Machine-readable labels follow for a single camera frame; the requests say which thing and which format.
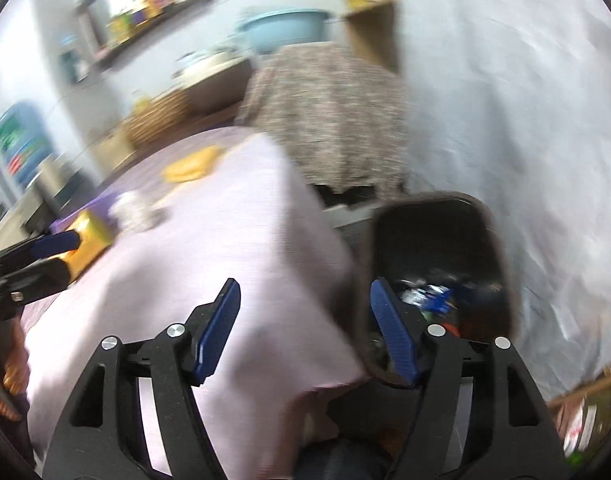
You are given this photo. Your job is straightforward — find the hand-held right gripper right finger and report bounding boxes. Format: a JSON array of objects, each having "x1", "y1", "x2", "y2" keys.
[{"x1": 369, "y1": 276, "x2": 569, "y2": 480}]

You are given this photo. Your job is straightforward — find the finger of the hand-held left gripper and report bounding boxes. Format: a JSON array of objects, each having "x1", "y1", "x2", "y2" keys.
[
  {"x1": 0, "y1": 231, "x2": 83, "y2": 278},
  {"x1": 0, "y1": 259, "x2": 72, "y2": 306}
]

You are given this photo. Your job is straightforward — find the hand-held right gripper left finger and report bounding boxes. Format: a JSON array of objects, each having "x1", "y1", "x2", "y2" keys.
[{"x1": 42, "y1": 277, "x2": 242, "y2": 480}]

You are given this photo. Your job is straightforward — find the yellow chip can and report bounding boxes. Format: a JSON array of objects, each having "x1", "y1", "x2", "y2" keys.
[{"x1": 50, "y1": 210, "x2": 117, "y2": 286}]

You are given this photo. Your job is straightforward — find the blue snack wrapper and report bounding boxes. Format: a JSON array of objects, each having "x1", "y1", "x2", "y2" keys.
[{"x1": 405, "y1": 282, "x2": 456, "y2": 313}]

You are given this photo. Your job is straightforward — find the black trash bin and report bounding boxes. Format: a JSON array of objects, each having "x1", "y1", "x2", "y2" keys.
[{"x1": 355, "y1": 191, "x2": 519, "y2": 388}]

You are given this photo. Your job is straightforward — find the water dispenser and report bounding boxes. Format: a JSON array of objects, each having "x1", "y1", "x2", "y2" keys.
[{"x1": 15, "y1": 157, "x2": 106, "y2": 241}]

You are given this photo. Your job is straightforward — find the small crumpled white tissue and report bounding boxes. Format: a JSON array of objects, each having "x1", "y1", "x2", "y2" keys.
[{"x1": 110, "y1": 191, "x2": 163, "y2": 231}]

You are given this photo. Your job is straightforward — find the lilac tablecloth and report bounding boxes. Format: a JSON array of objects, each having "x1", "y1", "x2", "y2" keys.
[{"x1": 22, "y1": 127, "x2": 371, "y2": 480}]

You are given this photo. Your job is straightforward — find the yellow cloth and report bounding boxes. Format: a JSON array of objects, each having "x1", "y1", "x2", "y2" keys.
[{"x1": 161, "y1": 145, "x2": 223, "y2": 184}]

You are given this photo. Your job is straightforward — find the woven pattern wash basin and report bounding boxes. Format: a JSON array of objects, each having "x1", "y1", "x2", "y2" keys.
[{"x1": 125, "y1": 87, "x2": 193, "y2": 148}]

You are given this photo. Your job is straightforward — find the floral cloth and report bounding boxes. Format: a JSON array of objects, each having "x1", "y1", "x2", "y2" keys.
[{"x1": 235, "y1": 45, "x2": 411, "y2": 196}]

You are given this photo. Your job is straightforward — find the brown and cream pot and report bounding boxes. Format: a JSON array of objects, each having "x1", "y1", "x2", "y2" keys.
[{"x1": 178, "y1": 50, "x2": 253, "y2": 111}]

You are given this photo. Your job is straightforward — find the white cloth cover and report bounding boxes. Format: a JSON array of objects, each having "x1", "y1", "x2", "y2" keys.
[{"x1": 395, "y1": 0, "x2": 611, "y2": 401}]

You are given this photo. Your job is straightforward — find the wooden framed mirror shelf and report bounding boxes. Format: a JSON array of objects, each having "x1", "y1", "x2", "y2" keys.
[{"x1": 75, "y1": 0, "x2": 221, "y2": 68}]

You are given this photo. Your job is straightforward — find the light blue plastic basin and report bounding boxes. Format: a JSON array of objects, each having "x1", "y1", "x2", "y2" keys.
[{"x1": 236, "y1": 8, "x2": 336, "y2": 53}]

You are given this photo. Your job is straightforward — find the green wall tissue holder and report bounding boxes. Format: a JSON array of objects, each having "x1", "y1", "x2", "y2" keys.
[{"x1": 59, "y1": 35, "x2": 91, "y2": 83}]

